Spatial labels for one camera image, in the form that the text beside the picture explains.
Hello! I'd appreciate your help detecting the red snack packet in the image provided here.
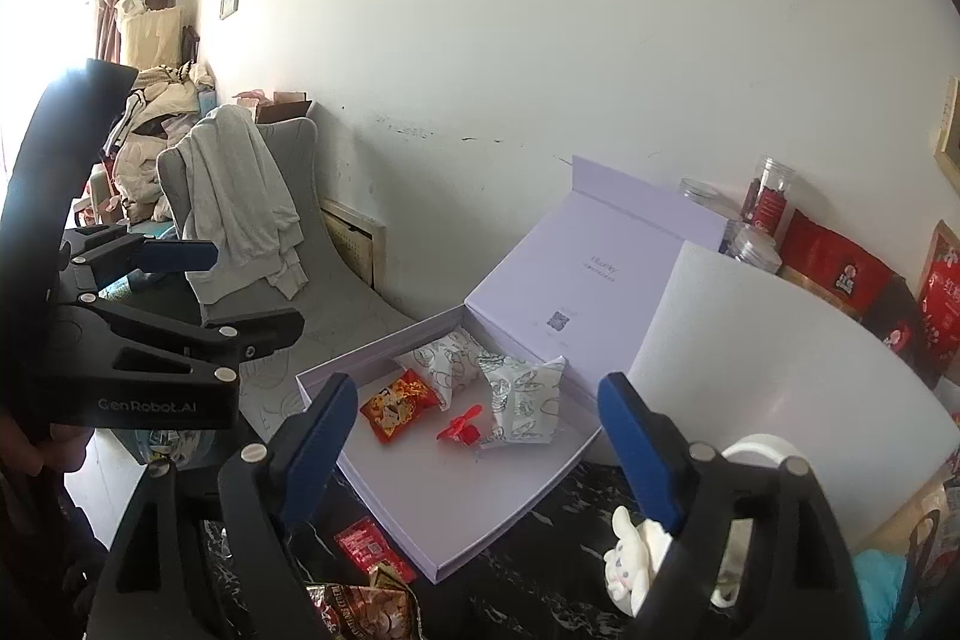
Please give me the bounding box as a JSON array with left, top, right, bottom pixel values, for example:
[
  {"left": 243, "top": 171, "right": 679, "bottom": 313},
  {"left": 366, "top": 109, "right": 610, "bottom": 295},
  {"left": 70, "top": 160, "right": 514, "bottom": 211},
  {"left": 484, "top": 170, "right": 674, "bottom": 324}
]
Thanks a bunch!
[{"left": 359, "top": 369, "right": 439, "bottom": 445}]

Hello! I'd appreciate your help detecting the red mini fan toy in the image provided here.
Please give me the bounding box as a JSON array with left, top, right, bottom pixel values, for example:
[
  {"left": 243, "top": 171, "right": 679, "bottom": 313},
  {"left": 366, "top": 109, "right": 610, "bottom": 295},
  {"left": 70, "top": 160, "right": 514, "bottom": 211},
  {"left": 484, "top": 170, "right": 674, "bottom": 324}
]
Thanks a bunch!
[{"left": 436, "top": 404, "right": 483, "bottom": 447}]

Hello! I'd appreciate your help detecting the pile of clothes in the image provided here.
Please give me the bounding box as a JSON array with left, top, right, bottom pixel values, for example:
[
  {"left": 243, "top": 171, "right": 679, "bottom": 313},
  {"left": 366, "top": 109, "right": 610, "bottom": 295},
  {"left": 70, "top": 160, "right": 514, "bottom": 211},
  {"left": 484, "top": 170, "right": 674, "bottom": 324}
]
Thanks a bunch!
[{"left": 103, "top": 64, "right": 215, "bottom": 224}]

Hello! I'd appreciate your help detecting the blue plastic bag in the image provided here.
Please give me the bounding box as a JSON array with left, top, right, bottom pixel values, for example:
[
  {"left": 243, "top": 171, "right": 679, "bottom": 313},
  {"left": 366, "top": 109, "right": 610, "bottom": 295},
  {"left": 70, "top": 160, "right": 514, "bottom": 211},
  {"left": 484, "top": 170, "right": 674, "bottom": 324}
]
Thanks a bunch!
[{"left": 853, "top": 549, "right": 919, "bottom": 640}]

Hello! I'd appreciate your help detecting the gray lounge chair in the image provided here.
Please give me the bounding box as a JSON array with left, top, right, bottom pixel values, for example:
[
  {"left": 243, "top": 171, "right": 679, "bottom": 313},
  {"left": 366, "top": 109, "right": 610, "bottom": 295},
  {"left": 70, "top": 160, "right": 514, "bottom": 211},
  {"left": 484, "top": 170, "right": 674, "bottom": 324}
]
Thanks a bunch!
[{"left": 156, "top": 104, "right": 410, "bottom": 438}]

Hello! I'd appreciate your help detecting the gray sweatshirt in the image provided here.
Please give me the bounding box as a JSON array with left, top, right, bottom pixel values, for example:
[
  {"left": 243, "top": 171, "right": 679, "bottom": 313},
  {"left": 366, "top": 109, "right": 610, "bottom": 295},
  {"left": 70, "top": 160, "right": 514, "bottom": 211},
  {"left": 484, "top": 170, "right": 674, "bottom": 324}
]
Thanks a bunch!
[{"left": 172, "top": 104, "right": 308, "bottom": 305}]

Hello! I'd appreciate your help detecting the cream cartoon water bottle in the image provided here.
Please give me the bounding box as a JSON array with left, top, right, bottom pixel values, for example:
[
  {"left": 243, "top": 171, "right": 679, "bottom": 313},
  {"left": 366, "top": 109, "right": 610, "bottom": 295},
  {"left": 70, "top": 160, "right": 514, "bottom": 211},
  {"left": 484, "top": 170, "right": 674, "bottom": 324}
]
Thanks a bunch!
[{"left": 602, "top": 432, "right": 812, "bottom": 619}]

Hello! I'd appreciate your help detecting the white bread-print packet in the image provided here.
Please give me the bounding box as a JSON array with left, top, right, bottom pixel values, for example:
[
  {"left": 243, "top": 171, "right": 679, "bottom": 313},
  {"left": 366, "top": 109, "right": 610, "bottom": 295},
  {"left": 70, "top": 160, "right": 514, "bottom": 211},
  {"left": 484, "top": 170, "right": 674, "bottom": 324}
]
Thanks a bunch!
[{"left": 394, "top": 326, "right": 483, "bottom": 411}]

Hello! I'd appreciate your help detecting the small red packet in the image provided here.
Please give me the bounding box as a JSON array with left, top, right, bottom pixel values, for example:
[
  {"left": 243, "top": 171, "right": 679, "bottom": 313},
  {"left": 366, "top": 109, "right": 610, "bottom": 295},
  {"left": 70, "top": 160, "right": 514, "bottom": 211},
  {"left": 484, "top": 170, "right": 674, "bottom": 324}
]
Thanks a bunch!
[{"left": 334, "top": 516, "right": 416, "bottom": 583}]

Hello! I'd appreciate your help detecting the brown snack packet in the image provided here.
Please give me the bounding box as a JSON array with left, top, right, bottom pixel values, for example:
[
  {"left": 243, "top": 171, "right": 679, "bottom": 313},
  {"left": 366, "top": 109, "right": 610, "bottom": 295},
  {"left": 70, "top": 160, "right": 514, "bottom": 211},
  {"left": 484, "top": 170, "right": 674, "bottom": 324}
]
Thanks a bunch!
[{"left": 306, "top": 565, "right": 423, "bottom": 640}]

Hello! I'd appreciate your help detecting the cardboard box behind chair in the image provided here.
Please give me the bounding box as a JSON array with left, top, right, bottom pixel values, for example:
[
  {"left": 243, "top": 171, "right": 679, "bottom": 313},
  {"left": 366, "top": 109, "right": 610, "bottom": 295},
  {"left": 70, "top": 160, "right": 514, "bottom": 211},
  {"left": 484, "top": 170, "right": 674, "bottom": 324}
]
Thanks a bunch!
[{"left": 233, "top": 89, "right": 313, "bottom": 124}]

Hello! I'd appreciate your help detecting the white board panel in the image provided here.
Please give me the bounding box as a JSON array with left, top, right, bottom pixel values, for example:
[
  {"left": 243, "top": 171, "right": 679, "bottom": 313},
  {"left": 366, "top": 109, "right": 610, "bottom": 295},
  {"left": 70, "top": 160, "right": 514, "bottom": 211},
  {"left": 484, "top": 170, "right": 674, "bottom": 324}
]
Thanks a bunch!
[{"left": 626, "top": 244, "right": 958, "bottom": 546}]

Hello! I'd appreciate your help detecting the lavender gift box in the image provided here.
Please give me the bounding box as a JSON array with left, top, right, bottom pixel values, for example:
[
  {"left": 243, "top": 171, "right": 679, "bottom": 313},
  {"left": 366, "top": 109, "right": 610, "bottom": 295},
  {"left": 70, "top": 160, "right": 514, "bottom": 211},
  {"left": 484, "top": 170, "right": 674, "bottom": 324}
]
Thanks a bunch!
[{"left": 298, "top": 158, "right": 727, "bottom": 583}]

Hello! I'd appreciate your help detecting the green bread-print packet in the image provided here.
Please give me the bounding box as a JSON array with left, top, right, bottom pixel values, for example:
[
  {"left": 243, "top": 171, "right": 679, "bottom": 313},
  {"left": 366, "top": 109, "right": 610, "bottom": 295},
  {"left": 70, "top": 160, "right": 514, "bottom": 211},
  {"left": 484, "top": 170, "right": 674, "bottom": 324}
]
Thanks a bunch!
[{"left": 478, "top": 351, "right": 566, "bottom": 448}]

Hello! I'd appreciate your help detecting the red goji berry bag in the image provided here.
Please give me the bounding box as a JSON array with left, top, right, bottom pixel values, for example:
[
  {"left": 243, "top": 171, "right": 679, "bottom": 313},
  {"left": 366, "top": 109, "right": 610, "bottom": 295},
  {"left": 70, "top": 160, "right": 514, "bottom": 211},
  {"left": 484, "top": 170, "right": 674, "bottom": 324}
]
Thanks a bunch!
[{"left": 918, "top": 221, "right": 960, "bottom": 374}]

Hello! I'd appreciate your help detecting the clear jar red label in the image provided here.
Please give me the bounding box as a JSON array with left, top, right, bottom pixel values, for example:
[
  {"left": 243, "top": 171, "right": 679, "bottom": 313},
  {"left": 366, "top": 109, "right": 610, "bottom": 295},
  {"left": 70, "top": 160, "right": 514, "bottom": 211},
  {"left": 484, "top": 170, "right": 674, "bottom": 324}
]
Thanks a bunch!
[{"left": 740, "top": 158, "right": 796, "bottom": 237}]

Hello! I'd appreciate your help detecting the wall vent panel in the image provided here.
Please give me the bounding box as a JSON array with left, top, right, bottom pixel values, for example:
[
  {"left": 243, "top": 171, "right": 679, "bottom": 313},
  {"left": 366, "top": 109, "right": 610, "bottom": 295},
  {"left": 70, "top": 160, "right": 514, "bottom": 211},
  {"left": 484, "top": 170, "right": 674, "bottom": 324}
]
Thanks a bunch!
[{"left": 320, "top": 198, "right": 386, "bottom": 291}]

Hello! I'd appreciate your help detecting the wood framed wall panel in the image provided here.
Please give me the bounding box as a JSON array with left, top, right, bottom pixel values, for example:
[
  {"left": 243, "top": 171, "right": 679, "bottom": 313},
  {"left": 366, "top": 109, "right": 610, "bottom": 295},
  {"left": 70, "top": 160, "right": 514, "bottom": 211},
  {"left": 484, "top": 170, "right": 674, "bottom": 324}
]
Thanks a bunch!
[{"left": 932, "top": 76, "right": 960, "bottom": 193}]

